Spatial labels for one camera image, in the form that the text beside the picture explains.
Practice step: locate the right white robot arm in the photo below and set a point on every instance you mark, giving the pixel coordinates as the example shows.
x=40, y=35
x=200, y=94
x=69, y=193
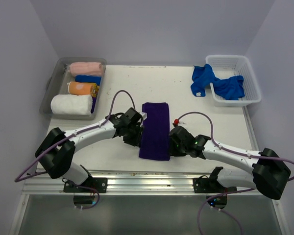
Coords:
x=264, y=171

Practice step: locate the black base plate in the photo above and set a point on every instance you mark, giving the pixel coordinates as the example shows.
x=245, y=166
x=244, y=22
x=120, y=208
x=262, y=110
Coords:
x=204, y=184
x=99, y=184

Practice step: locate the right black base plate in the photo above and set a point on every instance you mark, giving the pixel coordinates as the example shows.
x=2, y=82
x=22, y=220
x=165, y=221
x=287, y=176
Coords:
x=204, y=184

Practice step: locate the white plastic basket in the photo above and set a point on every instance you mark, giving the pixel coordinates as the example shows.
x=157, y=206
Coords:
x=226, y=66

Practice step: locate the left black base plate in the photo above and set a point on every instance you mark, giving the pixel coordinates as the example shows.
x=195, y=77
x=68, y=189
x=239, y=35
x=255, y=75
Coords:
x=99, y=184

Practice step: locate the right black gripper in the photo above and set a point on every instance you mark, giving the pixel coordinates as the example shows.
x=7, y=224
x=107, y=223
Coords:
x=173, y=152

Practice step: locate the aluminium mounting rail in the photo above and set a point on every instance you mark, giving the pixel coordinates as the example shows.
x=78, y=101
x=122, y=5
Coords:
x=123, y=183

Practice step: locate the white rolled towel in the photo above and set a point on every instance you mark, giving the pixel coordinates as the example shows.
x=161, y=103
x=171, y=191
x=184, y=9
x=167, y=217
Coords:
x=69, y=104

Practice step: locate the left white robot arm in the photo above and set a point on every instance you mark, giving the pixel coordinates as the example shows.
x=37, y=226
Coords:
x=57, y=150

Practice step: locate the grey plastic tray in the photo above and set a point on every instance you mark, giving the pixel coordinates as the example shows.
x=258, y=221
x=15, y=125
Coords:
x=58, y=84

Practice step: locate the pink rolled towel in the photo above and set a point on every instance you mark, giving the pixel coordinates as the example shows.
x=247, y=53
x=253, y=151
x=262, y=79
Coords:
x=86, y=68

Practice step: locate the blue rolled towel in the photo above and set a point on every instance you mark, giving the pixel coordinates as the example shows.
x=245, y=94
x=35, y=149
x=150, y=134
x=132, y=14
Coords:
x=88, y=79

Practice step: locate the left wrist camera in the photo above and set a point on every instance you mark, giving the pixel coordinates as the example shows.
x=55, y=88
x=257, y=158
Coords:
x=144, y=115

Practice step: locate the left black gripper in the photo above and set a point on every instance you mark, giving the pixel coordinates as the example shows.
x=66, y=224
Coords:
x=136, y=140

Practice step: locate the orange polka dot towel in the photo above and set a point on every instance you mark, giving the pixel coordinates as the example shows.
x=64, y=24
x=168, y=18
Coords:
x=77, y=88

